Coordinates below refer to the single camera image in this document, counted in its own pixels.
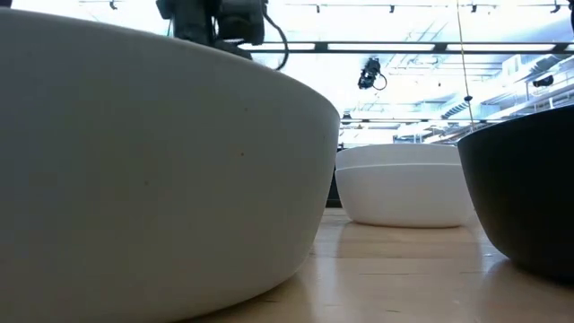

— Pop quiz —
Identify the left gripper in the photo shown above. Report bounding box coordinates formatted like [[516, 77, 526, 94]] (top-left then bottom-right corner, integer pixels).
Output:
[[156, 0, 253, 60]]

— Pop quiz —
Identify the light grey bowl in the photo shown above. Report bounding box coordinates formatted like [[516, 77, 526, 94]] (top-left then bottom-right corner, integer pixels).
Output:
[[0, 7, 341, 323]]

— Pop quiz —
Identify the black bowl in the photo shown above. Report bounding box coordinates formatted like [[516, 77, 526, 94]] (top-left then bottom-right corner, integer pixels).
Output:
[[457, 105, 574, 284]]

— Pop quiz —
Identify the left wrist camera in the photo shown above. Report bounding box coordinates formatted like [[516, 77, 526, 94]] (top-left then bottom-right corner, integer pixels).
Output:
[[215, 0, 266, 46]]

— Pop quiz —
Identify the black camera cable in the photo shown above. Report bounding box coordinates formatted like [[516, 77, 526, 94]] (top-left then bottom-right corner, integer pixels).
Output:
[[263, 12, 291, 72]]

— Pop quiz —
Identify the black overhead camera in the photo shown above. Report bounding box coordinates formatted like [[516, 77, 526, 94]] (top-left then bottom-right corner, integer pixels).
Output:
[[357, 57, 387, 91]]

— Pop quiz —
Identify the yellow hanging cord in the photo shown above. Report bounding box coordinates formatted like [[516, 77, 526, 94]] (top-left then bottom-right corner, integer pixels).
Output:
[[456, 0, 475, 132]]

